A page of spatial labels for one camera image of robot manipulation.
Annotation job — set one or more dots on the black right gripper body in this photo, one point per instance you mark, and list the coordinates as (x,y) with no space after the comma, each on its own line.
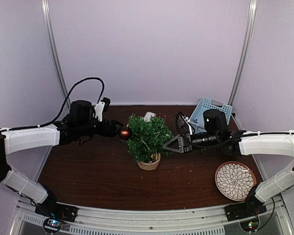
(187,143)

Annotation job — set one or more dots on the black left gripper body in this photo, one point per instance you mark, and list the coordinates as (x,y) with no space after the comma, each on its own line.
(103,131)

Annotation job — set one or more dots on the brown shiny ball ornament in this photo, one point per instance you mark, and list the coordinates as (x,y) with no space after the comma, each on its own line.
(125,133)

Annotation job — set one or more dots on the small green christmas tree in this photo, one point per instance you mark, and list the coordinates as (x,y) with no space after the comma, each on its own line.
(147,137)

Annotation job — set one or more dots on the white cotton boll ornament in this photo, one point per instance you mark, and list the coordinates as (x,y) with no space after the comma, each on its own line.
(148,116)

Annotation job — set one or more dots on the burlap tree pot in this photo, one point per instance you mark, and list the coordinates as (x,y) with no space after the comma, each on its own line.
(152,163)

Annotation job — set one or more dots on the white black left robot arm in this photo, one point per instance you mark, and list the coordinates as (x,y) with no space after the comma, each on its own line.
(83,120)

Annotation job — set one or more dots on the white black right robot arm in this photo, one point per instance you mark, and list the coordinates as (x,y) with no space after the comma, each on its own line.
(238,143)

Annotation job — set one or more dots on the light blue plastic basket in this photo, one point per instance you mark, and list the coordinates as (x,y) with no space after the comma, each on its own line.
(207,104)

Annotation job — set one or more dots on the floral patterned plate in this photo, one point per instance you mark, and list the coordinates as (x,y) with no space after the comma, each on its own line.
(234,180)

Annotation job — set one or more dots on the right circuit board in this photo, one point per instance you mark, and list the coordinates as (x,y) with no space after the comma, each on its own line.
(250,225)

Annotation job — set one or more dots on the circuit board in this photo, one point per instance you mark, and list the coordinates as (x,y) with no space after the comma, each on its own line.
(51,225)
(250,225)

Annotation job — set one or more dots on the left circuit board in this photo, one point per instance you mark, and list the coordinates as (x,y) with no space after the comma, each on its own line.
(51,225)

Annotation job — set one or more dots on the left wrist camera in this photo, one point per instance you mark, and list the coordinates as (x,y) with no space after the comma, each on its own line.
(101,107)

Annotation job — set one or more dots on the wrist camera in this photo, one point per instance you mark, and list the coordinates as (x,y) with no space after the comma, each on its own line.
(183,122)
(101,107)

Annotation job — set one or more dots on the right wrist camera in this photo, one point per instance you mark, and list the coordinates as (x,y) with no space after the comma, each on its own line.
(183,122)

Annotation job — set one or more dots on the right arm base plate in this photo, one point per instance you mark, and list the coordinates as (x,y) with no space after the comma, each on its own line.
(244,210)

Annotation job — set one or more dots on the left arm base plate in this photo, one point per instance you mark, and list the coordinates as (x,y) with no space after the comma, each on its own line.
(57,211)

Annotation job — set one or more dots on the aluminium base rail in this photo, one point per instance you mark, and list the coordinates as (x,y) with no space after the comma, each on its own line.
(202,221)

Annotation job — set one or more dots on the left aluminium corner post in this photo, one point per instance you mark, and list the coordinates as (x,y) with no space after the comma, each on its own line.
(52,43)

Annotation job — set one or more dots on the aluminium corner post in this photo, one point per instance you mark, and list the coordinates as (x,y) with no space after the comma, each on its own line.
(52,43)
(249,28)

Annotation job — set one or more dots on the right aluminium corner post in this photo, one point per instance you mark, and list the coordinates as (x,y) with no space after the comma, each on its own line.
(249,28)

